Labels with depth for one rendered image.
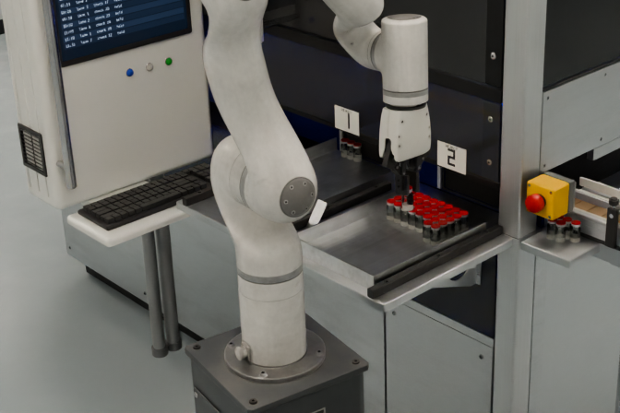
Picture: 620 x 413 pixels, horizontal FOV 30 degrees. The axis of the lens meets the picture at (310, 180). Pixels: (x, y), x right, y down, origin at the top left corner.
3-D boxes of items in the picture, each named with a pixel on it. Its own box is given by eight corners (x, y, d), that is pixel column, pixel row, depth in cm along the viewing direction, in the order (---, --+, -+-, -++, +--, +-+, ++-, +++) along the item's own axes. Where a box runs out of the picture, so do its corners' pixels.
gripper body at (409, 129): (409, 89, 220) (410, 146, 223) (372, 100, 213) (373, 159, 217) (439, 96, 215) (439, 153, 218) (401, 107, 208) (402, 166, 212)
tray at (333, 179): (336, 149, 302) (335, 137, 300) (408, 177, 284) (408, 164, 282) (233, 189, 281) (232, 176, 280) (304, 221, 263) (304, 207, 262)
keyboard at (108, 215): (206, 168, 313) (205, 159, 312) (237, 182, 303) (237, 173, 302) (77, 214, 289) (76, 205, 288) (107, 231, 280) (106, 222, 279)
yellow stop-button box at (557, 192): (545, 200, 251) (547, 170, 248) (573, 210, 246) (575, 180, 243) (524, 211, 246) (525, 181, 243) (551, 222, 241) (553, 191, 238)
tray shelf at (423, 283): (323, 151, 306) (323, 145, 305) (535, 234, 258) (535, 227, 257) (175, 207, 277) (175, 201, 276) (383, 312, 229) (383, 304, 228)
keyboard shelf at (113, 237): (192, 164, 323) (191, 155, 321) (255, 193, 303) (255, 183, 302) (50, 215, 296) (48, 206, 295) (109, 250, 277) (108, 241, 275)
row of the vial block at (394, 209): (391, 215, 264) (391, 197, 262) (449, 241, 252) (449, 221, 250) (384, 218, 263) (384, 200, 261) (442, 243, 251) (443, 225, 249)
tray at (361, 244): (400, 201, 271) (400, 188, 270) (485, 236, 253) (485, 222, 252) (290, 249, 251) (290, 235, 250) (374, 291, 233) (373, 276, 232)
